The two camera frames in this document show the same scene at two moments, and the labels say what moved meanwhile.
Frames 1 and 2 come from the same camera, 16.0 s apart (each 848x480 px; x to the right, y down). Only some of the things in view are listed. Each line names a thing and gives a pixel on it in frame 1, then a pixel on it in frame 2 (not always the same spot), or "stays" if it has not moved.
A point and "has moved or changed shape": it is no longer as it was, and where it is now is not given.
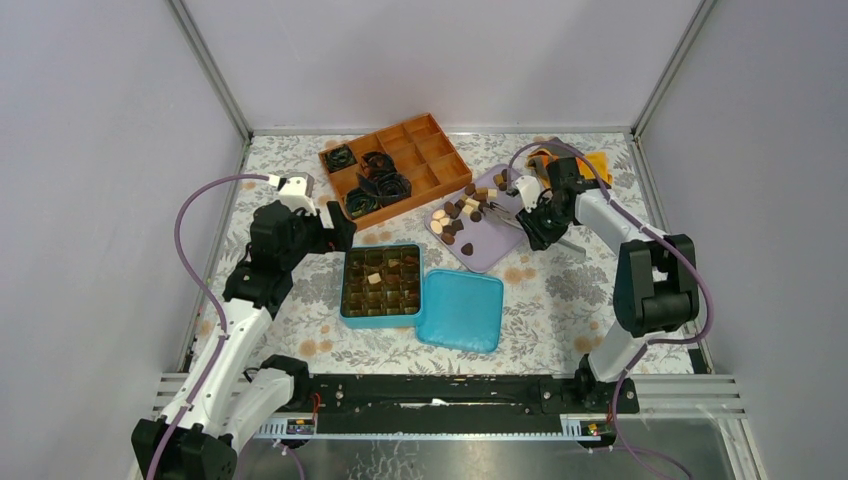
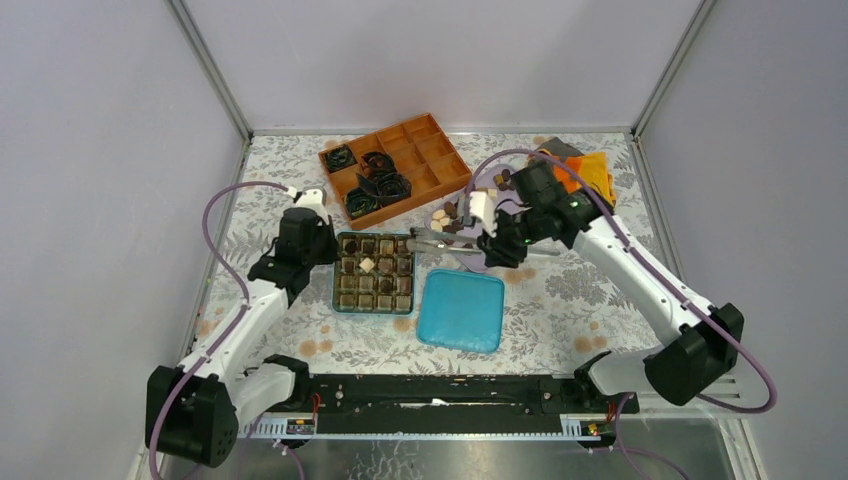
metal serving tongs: x=494 y=210 has moved or changed shape
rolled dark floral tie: x=339 y=157 stays
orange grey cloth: x=548 y=149 stays
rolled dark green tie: x=358 y=201 stays
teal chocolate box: x=382 y=285 has moved or changed shape
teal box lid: x=461 y=309 stays
